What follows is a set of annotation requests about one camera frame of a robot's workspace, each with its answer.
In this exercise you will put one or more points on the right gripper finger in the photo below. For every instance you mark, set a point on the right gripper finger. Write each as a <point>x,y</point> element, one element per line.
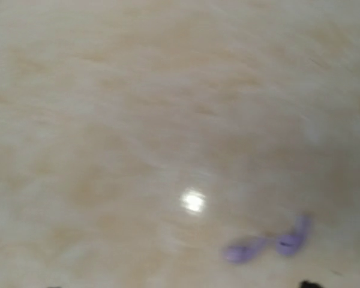
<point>308,284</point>

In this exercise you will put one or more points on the purple earbud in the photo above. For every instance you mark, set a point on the purple earbud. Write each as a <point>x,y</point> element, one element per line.
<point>245,250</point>
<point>289,244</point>

